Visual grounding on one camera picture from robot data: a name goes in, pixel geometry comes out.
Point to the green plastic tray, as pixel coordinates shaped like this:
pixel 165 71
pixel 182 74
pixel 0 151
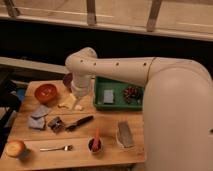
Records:
pixel 102 84

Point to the dark cup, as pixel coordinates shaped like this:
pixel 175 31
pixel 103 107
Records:
pixel 90 146

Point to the yellow red apple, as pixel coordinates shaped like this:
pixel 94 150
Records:
pixel 15 148

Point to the grey sponge block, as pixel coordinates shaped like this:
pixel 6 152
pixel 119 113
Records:
pixel 108 97

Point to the small metal clip object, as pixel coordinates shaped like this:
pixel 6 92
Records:
pixel 56 124

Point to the pale banana peel piece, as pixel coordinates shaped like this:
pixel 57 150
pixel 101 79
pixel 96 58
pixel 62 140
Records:
pixel 78 108

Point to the orange carrot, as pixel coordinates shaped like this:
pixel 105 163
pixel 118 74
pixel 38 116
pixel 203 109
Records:
pixel 95 146

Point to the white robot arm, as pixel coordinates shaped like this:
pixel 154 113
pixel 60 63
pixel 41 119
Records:
pixel 177 105

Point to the grey cloth upper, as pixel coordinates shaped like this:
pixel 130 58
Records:
pixel 41 111

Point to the black handled brush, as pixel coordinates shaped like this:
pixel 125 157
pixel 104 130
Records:
pixel 78 123

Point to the grey cloth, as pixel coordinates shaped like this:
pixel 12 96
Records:
pixel 41 111
pixel 36 123

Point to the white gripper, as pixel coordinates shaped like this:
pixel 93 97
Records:
pixel 80 87

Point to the red bowl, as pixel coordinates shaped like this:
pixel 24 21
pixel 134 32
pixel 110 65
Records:
pixel 45 93

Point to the purple bowl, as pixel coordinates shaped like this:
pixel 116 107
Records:
pixel 67 80

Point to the yellow banana peel piece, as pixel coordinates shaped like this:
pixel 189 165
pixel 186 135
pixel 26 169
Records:
pixel 69 102

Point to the grey cloth lower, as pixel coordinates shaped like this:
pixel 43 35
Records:
pixel 36 123

